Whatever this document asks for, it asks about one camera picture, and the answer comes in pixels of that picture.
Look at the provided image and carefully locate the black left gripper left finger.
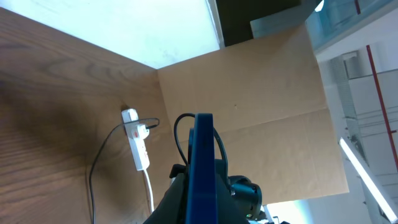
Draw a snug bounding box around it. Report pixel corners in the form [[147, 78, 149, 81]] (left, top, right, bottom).
[[144, 174, 186, 224]]

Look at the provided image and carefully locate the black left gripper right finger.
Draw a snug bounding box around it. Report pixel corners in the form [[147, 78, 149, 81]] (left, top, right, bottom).
[[215, 159, 248, 224]]

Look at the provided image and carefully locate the blue Galaxy smartphone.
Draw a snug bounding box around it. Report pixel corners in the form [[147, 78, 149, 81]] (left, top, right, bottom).
[[185, 113, 218, 224]]

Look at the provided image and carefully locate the black USB charging cable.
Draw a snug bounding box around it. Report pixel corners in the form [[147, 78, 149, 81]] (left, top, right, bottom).
[[88, 117, 160, 224]]

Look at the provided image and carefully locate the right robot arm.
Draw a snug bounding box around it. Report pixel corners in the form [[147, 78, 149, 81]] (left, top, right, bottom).
[[228, 175, 262, 220]]

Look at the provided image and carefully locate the white USB charger plug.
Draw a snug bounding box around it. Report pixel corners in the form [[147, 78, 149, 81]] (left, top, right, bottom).
[[131, 123, 150, 140]]

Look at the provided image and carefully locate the white power strip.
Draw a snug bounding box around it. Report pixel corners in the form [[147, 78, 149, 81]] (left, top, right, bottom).
[[121, 109, 150, 171]]

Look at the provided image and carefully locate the brown cardboard panel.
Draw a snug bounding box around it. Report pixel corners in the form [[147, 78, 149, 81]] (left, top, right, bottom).
[[158, 25, 349, 203]]

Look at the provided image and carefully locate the white ceiling light tube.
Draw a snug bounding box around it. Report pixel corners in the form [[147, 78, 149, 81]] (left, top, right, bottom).
[[338, 137, 397, 223]]

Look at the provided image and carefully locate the white power strip cord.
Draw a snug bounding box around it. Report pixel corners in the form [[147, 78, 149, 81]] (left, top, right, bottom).
[[142, 169, 155, 215]]

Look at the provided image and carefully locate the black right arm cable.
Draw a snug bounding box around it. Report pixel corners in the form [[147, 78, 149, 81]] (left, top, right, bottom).
[[173, 113, 233, 195]]

